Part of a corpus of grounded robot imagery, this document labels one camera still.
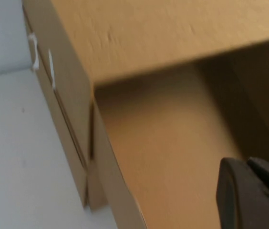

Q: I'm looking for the white plastic side clip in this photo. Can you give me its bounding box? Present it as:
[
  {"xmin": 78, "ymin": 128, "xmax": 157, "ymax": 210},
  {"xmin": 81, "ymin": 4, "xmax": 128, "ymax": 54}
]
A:
[
  {"xmin": 28, "ymin": 34, "xmax": 39, "ymax": 72},
  {"xmin": 47, "ymin": 48, "xmax": 55, "ymax": 88}
]

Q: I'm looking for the brown cardboard shoe box shell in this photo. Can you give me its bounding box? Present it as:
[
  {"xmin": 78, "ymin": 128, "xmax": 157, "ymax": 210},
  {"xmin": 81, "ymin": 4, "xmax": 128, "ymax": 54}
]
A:
[
  {"xmin": 21, "ymin": 4, "xmax": 90, "ymax": 209},
  {"xmin": 22, "ymin": 0, "xmax": 269, "ymax": 167}
]

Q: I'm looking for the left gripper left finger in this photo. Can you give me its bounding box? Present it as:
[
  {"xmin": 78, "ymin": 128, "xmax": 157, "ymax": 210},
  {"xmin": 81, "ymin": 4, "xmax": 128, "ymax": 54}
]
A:
[{"xmin": 216, "ymin": 156, "xmax": 269, "ymax": 229}]

